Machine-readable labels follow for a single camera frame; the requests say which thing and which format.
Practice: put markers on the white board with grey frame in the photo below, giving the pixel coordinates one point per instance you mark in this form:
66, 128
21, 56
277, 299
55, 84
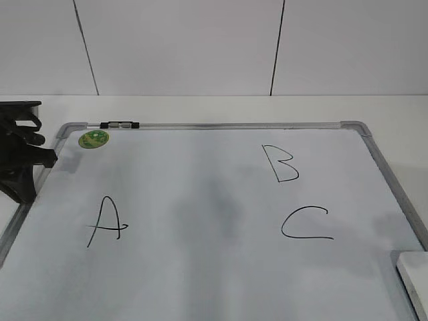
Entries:
213, 222

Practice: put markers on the white eraser block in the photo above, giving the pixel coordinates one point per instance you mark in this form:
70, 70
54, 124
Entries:
412, 268

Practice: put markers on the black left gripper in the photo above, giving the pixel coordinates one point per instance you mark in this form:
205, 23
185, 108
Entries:
21, 149

